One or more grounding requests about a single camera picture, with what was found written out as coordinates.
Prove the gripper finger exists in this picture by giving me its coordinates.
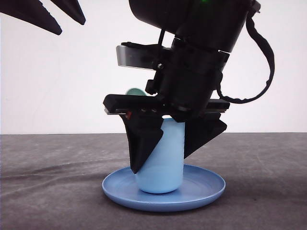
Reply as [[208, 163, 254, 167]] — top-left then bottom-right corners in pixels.
[[122, 114, 164, 174], [184, 113, 227, 158]]

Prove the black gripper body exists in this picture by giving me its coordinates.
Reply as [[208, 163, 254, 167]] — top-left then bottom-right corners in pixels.
[[103, 38, 230, 120]]

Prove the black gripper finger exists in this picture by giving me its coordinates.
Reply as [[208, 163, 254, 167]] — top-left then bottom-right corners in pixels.
[[0, 0, 62, 35], [51, 0, 86, 24]]

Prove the mint green plastic spoon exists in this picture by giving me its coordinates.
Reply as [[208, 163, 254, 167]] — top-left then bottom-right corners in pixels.
[[126, 88, 146, 96]]

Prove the light blue plastic cup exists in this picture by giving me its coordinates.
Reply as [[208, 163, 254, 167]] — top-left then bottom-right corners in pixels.
[[135, 118, 185, 194]]

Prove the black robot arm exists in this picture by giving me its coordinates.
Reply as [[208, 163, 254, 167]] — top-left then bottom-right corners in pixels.
[[104, 0, 275, 173]]

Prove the blue plastic plate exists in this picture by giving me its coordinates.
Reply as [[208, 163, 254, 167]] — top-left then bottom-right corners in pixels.
[[102, 164, 226, 212]]

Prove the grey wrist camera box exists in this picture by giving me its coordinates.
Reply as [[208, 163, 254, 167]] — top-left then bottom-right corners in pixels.
[[116, 42, 171, 70]]

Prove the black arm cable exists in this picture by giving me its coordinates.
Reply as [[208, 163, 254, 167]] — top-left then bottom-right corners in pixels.
[[215, 16, 276, 104]]

